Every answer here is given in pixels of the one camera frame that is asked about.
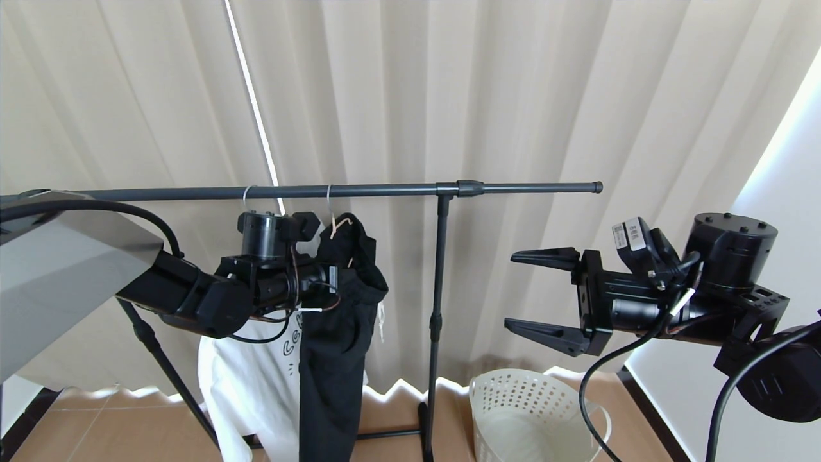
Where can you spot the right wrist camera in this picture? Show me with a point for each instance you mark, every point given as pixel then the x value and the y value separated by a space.
pixel 635 237

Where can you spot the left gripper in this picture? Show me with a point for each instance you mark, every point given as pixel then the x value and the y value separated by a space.
pixel 317 285

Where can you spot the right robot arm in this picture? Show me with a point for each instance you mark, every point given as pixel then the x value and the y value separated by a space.
pixel 731 250

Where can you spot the black garment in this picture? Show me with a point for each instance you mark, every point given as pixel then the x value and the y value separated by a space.
pixel 333 359

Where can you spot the black clothes rack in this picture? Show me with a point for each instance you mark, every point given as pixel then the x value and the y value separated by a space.
pixel 385 190

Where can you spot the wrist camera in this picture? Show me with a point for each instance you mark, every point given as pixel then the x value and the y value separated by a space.
pixel 635 237
pixel 306 224

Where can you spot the beige curtain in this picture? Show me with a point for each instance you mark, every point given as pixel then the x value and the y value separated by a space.
pixel 449 83

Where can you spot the white printed t-shirt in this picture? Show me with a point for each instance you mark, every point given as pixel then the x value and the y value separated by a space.
pixel 250 385

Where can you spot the white laundry basket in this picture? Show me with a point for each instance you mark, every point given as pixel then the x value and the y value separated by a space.
pixel 532 410

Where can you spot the pink clothes hanger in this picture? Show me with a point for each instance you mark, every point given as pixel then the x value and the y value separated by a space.
pixel 337 224
pixel 245 196

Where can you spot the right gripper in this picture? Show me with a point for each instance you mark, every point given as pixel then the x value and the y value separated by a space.
pixel 628 301

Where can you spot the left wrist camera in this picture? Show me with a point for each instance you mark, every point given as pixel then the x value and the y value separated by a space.
pixel 306 224

